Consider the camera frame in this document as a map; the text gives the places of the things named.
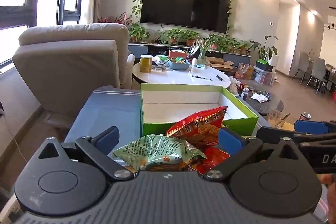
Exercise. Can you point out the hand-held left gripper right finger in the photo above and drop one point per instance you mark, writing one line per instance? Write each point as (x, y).
(229, 140)

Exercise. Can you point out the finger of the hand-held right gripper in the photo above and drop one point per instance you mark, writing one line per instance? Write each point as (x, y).
(273, 133)
(311, 127)

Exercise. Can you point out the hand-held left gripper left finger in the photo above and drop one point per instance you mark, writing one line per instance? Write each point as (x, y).
(107, 138)

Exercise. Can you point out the red plastic snack packet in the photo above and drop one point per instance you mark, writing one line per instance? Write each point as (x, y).
(212, 158)

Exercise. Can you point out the red orange cracker packet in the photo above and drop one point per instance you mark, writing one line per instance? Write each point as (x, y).
(199, 129)

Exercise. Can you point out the green cardboard box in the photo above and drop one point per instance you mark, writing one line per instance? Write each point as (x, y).
(155, 129)

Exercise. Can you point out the pale green snack packet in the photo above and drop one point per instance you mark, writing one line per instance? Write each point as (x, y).
(157, 150)

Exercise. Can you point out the person's right hand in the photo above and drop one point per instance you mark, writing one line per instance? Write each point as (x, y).
(331, 195)

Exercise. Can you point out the black drink can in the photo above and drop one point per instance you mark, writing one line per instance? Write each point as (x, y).
(305, 116)

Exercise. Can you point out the clear drinking glass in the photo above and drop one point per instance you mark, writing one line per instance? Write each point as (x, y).
(275, 119)

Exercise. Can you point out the yellow round mat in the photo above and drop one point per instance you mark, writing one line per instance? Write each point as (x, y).
(288, 126)

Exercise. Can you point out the blue striped tablecloth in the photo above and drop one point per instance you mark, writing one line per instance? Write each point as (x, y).
(105, 113)

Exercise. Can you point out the dark round low table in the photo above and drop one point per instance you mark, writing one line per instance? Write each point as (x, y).
(262, 108)

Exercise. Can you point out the white paper sheet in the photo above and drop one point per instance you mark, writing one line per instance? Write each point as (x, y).
(258, 98)

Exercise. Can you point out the red plastic stool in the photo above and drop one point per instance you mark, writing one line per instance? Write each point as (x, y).
(334, 94)

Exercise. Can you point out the cluster of small bottles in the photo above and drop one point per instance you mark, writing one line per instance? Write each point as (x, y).
(245, 94)

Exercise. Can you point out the grey dining chair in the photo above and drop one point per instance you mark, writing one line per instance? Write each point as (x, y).
(317, 70)
(303, 61)

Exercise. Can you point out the clear storage bin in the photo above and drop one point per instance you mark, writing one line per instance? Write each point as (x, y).
(265, 77)

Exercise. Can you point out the black marker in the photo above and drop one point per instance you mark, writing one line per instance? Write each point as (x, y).
(219, 78)

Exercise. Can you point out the black pen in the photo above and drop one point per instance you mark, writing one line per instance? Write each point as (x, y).
(201, 78)

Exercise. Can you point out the plastic bag of fruit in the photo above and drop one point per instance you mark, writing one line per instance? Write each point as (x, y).
(241, 72)

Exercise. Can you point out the green and black box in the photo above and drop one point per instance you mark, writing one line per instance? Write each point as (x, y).
(262, 65)

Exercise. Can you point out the open cardboard box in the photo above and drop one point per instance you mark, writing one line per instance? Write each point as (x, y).
(219, 64)

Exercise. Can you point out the white round coffee table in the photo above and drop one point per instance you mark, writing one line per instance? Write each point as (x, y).
(178, 77)

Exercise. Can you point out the yellow can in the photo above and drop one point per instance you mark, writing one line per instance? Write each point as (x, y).
(146, 64)

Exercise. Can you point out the tall leafy floor plant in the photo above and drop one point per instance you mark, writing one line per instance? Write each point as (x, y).
(265, 49)

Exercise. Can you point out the small white cup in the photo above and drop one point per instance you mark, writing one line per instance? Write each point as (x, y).
(194, 62)

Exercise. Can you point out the glass vase with plant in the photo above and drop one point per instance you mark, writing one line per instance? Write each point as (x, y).
(202, 57)

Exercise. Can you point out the beige armchair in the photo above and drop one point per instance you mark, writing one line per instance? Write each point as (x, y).
(65, 61)

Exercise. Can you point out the blue tray on table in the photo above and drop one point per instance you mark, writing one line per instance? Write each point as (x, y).
(178, 66)

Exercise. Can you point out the long television cabinet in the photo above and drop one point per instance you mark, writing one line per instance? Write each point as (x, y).
(139, 50)

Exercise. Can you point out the small green bowl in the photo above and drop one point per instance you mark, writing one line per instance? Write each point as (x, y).
(162, 58)

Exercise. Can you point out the orange red box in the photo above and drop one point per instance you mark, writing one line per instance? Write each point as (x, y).
(177, 54)

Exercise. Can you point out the row of potted green plants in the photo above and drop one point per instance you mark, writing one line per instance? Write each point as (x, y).
(137, 32)

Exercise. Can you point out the white power strip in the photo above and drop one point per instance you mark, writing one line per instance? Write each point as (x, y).
(13, 211)

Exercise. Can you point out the red berry flowers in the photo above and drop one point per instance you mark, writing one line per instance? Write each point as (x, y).
(120, 19)

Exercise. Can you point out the black wall television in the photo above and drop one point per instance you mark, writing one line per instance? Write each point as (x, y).
(183, 1)

